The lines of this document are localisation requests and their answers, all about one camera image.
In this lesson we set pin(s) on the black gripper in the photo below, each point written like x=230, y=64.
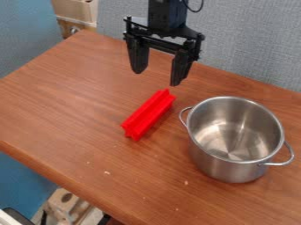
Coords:
x=179, y=40

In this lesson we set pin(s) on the red plastic block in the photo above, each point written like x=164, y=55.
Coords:
x=145, y=115

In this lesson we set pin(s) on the stainless steel pot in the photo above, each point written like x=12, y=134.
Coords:
x=235, y=136

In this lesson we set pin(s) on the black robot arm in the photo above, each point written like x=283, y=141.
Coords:
x=167, y=14

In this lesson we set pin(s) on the black white object corner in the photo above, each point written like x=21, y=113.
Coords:
x=10, y=217

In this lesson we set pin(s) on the wooden frame post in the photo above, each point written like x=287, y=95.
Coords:
x=76, y=15

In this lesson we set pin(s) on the wooden frame under table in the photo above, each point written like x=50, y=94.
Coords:
x=65, y=209

